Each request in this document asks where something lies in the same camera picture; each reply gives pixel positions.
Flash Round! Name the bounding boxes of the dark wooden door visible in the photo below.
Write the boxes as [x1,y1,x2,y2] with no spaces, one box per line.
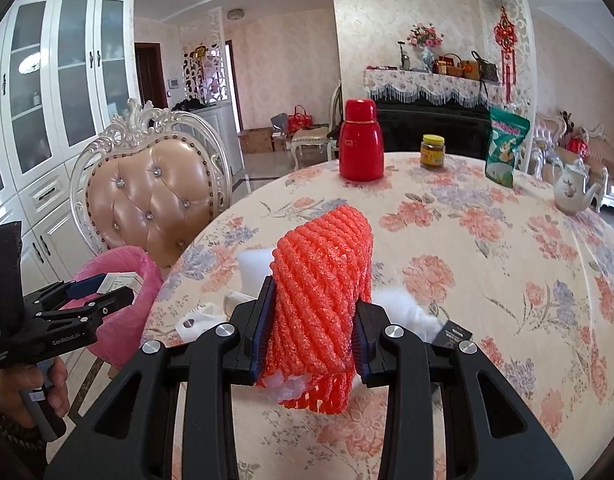
[135,41,168,111]

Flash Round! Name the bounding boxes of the black small packet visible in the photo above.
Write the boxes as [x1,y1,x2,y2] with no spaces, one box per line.
[429,319,474,348]

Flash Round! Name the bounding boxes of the dark handbag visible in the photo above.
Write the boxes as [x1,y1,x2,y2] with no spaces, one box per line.
[471,51,500,83]

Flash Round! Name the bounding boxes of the woven basket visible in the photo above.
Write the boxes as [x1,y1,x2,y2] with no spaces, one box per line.
[434,52,462,77]

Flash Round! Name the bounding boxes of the white floral teapot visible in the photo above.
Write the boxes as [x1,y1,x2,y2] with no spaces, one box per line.
[552,156,608,216]

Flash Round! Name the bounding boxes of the red foam fruit net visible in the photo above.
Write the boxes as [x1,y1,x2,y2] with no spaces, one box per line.
[254,204,374,415]

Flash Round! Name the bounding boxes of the crumpled white paper wrapper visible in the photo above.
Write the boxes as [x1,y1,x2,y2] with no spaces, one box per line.
[174,300,223,345]

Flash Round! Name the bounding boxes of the white printed paper scrap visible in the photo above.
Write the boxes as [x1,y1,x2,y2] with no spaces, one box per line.
[96,271,144,295]

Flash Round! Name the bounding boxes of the white carved screen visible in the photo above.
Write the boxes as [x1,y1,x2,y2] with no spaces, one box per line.
[182,7,225,106]

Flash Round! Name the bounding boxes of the clear plastic wrapped packet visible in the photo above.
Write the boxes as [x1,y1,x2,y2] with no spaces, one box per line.
[222,289,255,308]

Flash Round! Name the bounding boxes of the beige tufted ornate chair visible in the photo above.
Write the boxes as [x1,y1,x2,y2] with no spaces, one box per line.
[68,97,233,273]

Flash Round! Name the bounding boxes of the green snack bag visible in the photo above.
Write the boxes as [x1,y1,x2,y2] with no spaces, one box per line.
[484,106,532,188]

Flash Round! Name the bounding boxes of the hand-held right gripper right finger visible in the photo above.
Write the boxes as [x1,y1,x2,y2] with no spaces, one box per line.
[354,300,575,480]

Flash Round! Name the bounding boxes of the yellow lid glass jar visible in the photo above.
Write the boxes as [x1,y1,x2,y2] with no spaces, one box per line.
[419,134,447,169]

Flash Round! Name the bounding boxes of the white upholstered chair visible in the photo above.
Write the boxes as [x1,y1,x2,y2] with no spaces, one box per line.
[290,85,344,171]

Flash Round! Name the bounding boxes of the vase of pink flowers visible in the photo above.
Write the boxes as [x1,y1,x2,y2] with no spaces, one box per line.
[406,22,445,73]

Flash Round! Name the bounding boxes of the red thermos flask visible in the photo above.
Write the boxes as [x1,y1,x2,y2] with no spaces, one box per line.
[338,99,385,181]

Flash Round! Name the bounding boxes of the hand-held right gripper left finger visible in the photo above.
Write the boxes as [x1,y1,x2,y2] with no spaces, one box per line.
[44,276,278,480]

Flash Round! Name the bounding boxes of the black upright piano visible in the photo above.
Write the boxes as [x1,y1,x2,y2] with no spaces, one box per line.
[374,95,492,153]

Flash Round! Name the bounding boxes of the person's left hand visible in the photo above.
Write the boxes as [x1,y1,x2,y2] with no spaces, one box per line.
[0,357,70,428]

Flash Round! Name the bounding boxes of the white glass door cabinet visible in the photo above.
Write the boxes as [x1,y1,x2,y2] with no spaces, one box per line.
[0,0,138,306]

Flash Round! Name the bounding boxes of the red gift bag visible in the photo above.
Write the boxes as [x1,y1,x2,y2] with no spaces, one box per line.
[287,105,313,131]

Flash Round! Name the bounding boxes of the red knot wall ornament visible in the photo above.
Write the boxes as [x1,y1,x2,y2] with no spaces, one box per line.
[493,0,518,103]

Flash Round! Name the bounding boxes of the white foam sheet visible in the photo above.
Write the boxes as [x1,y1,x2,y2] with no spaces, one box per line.
[237,249,277,293]

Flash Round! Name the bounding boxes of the cardboard box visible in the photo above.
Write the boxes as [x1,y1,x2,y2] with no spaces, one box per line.
[237,127,275,155]

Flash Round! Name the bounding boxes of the white tissue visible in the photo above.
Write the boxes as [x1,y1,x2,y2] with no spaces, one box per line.
[374,287,440,323]

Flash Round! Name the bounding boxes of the dark bead bracelet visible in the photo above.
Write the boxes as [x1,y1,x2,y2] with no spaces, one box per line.
[0,395,44,453]

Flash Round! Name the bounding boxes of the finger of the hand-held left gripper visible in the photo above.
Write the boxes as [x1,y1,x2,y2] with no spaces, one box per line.
[62,287,139,327]
[22,273,109,307]

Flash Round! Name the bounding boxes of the pink waste bin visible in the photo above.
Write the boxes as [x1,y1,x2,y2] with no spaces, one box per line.
[70,246,164,373]

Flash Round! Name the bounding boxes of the lace fringed piano cover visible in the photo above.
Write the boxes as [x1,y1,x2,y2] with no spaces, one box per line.
[363,67,502,108]

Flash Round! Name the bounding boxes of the low white cabinet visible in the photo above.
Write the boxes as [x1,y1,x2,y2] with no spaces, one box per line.
[169,102,238,173]

